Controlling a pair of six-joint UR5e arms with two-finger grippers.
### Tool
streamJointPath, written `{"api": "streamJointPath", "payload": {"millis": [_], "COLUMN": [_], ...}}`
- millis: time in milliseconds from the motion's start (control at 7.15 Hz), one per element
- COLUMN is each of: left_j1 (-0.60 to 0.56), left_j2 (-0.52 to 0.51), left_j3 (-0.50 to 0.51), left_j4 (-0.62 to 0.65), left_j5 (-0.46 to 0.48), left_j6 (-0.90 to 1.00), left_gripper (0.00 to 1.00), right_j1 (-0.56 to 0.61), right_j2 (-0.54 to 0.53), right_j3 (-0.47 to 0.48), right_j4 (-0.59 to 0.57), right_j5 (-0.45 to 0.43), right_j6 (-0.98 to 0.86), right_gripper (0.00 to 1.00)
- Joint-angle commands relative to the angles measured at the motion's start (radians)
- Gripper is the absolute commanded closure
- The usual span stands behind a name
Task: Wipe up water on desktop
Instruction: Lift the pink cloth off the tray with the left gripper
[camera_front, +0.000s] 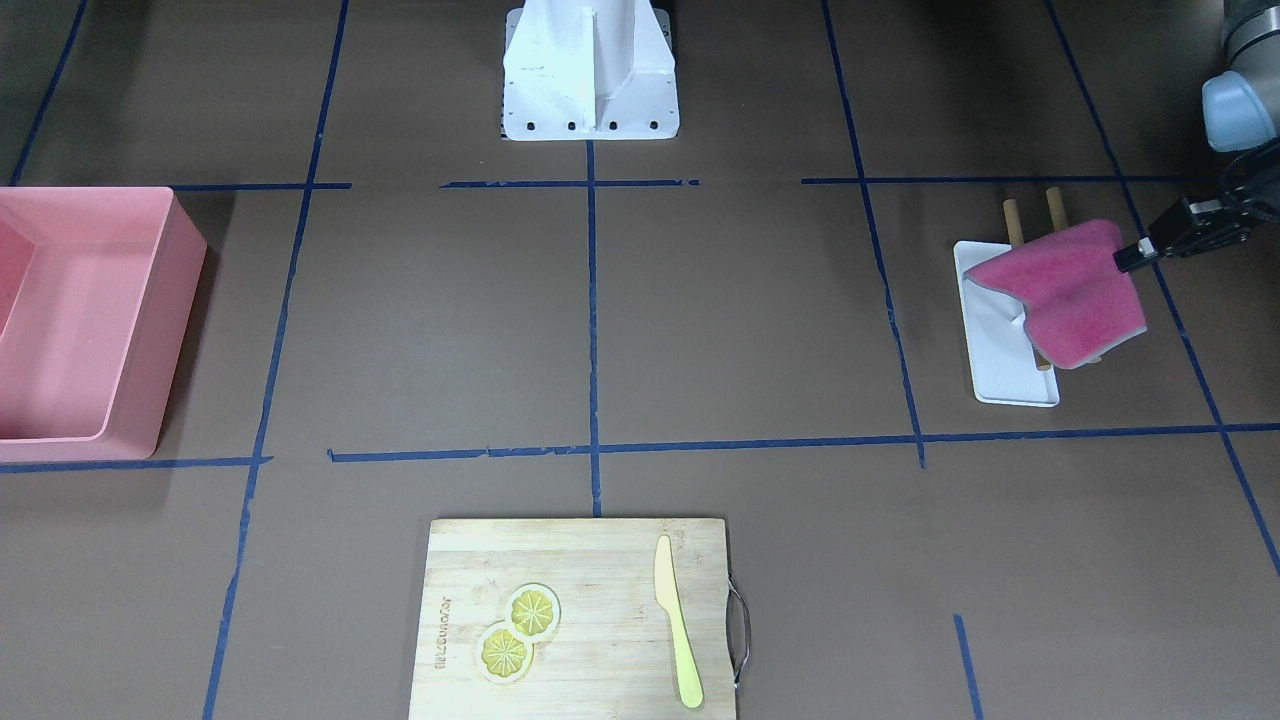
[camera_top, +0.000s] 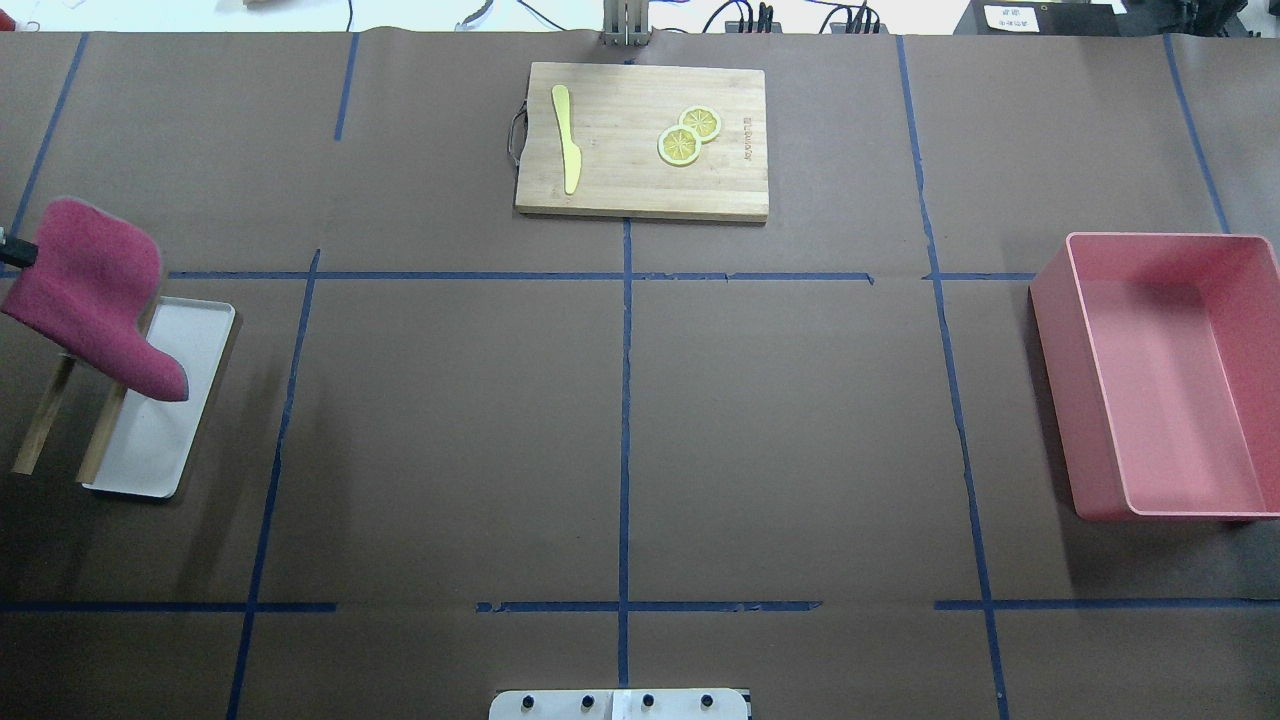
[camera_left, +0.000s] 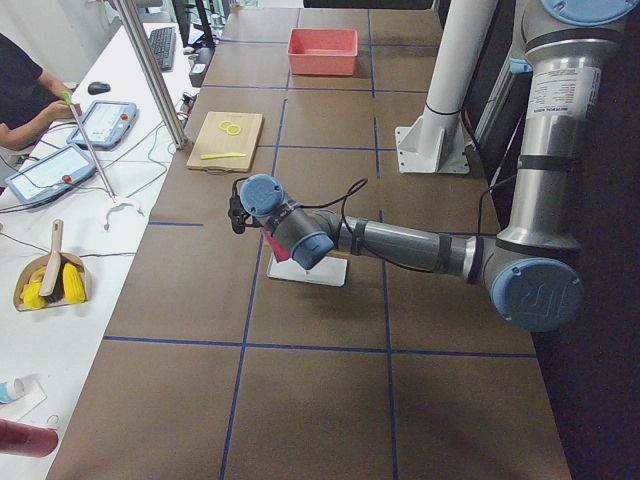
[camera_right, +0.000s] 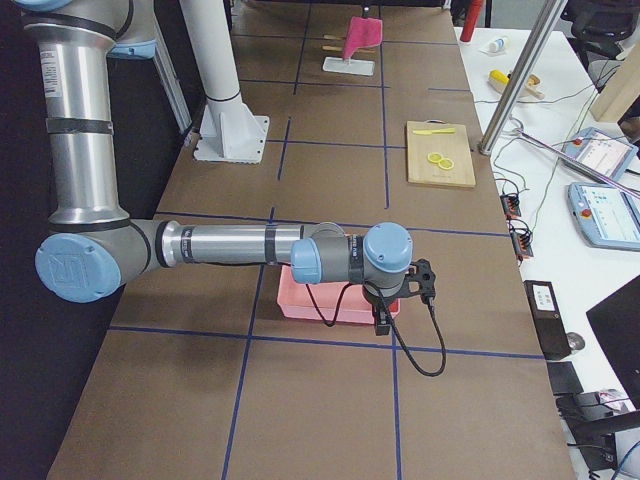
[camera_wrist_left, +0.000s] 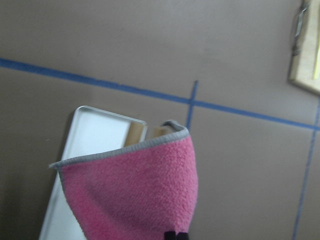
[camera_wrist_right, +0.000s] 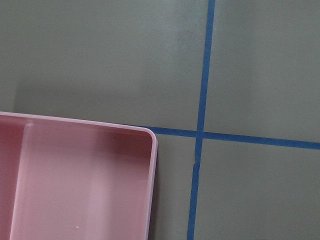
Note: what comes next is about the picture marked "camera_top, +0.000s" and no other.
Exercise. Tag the black power box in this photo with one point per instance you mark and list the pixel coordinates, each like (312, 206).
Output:
(1042, 18)

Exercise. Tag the bamboo cutting board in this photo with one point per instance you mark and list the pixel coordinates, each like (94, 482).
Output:
(618, 112)

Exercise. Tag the white rack tray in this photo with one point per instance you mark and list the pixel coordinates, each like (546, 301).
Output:
(152, 440)

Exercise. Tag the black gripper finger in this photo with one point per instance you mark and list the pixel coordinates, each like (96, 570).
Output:
(17, 252)

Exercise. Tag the pink plastic bin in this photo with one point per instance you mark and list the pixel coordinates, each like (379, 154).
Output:
(1162, 351)

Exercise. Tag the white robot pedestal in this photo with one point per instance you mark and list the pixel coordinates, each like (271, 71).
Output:
(623, 703)

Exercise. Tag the pink microfiber cloth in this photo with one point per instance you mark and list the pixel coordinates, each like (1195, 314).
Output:
(94, 277)

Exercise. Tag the wooden rack dowel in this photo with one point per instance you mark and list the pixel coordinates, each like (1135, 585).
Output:
(46, 412)
(101, 436)

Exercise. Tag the aluminium frame post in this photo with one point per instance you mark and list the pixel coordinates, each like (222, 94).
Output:
(626, 23)

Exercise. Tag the yellow plastic knife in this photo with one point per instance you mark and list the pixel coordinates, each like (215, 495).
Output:
(570, 151)

